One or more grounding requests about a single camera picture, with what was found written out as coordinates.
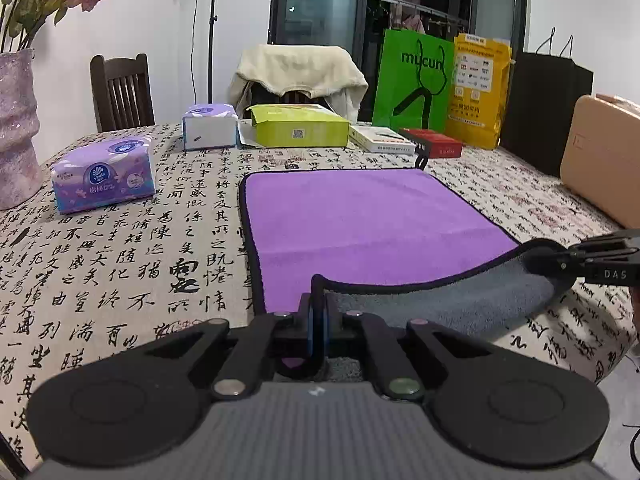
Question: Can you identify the purple grey microfibre towel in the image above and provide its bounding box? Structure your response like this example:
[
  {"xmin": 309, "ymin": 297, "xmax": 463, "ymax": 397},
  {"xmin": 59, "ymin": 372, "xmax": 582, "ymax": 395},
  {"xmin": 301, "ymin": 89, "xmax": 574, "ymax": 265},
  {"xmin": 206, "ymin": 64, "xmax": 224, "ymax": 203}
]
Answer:
[{"xmin": 238, "ymin": 152, "xmax": 576, "ymax": 380}]

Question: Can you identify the red black flat box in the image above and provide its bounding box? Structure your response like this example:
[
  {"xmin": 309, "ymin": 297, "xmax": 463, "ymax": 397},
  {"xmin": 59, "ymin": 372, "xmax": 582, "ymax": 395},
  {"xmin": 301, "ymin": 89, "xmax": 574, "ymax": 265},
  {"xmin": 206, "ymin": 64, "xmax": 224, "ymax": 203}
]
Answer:
[{"xmin": 399, "ymin": 128, "xmax": 463, "ymax": 158}]

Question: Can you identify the black paper bag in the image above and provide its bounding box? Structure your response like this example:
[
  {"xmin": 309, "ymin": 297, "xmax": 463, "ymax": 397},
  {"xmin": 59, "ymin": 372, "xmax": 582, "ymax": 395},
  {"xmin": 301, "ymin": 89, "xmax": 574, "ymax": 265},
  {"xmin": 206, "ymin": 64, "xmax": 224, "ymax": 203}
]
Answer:
[{"xmin": 500, "ymin": 37, "xmax": 593, "ymax": 177}]

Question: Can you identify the white flat box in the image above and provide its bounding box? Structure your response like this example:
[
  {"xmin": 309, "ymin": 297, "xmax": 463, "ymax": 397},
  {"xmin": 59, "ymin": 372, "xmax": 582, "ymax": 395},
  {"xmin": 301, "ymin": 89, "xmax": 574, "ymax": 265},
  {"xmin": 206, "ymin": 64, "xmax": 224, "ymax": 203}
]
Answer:
[{"xmin": 349, "ymin": 125, "xmax": 416, "ymax": 155}]

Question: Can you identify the yellow paper bag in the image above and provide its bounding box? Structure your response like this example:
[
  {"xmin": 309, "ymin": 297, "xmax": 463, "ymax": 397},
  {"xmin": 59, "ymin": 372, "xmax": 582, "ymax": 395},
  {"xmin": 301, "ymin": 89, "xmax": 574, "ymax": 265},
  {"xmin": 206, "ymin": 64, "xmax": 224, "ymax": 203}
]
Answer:
[{"xmin": 445, "ymin": 34, "xmax": 512, "ymax": 150}]

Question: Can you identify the lime green cardboard box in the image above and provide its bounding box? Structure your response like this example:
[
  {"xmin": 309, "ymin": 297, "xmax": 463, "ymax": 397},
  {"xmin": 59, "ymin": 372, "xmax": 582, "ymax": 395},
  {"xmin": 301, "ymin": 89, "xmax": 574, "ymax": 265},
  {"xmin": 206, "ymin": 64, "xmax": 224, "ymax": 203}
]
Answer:
[{"xmin": 248, "ymin": 104, "xmax": 350, "ymax": 148}]

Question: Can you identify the green mucun paper bag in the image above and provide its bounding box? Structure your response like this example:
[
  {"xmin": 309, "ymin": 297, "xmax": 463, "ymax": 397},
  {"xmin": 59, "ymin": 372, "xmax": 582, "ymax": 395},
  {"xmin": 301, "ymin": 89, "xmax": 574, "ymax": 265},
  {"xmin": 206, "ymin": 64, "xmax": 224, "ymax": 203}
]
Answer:
[{"xmin": 371, "ymin": 29, "xmax": 454, "ymax": 133}]

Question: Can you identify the purple white tissue pack far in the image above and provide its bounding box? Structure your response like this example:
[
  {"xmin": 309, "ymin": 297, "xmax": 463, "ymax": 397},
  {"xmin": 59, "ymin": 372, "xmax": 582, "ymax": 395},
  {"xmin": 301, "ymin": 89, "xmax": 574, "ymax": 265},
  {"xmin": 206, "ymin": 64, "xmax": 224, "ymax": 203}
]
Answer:
[{"xmin": 182, "ymin": 103, "xmax": 239, "ymax": 151}]

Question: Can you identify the purple tissue pack near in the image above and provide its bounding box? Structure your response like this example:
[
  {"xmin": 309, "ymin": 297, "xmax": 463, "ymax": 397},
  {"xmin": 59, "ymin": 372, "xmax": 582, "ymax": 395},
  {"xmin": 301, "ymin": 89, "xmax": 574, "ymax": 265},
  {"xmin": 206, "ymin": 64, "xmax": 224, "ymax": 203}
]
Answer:
[{"xmin": 51, "ymin": 136, "xmax": 155, "ymax": 214}]

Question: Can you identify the chair with cream cloth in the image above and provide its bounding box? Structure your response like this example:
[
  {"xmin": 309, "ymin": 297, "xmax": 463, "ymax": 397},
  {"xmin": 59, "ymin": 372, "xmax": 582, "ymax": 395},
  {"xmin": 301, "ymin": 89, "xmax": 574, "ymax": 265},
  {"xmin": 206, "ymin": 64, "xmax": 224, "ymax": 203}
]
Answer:
[{"xmin": 243, "ymin": 82, "xmax": 331, "ymax": 124}]

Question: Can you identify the cream cloth on chair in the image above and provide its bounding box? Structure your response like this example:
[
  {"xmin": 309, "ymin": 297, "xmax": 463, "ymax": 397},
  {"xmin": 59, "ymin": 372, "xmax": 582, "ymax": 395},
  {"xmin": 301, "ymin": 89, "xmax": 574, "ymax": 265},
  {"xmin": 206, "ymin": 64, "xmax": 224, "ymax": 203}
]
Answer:
[{"xmin": 228, "ymin": 44, "xmax": 369, "ymax": 122}]

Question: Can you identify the dark wooden chair left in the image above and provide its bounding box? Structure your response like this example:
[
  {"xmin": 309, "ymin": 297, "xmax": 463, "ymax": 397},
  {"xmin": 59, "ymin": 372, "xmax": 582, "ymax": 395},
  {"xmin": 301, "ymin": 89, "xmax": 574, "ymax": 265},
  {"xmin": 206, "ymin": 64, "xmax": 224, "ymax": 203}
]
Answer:
[{"xmin": 89, "ymin": 53, "xmax": 155, "ymax": 132}]

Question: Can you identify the glittery pink vase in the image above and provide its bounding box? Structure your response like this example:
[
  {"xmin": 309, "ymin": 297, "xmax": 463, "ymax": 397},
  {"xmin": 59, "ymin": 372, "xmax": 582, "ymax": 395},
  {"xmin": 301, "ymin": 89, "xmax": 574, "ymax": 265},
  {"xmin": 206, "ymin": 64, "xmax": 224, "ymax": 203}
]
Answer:
[{"xmin": 0, "ymin": 48, "xmax": 42, "ymax": 210}]

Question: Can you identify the dark framed glass door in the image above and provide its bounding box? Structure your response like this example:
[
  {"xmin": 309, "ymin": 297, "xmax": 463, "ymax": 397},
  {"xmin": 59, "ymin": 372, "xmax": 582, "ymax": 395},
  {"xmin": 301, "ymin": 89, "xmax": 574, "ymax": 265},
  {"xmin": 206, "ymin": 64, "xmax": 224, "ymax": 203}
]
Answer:
[{"xmin": 268, "ymin": 0, "xmax": 527, "ymax": 120}]

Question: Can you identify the black light stand pole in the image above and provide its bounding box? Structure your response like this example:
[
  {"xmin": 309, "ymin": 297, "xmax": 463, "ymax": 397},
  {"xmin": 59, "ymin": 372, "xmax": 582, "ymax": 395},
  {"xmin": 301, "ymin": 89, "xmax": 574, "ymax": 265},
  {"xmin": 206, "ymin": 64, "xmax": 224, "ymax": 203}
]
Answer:
[{"xmin": 207, "ymin": 0, "xmax": 218, "ymax": 103}]

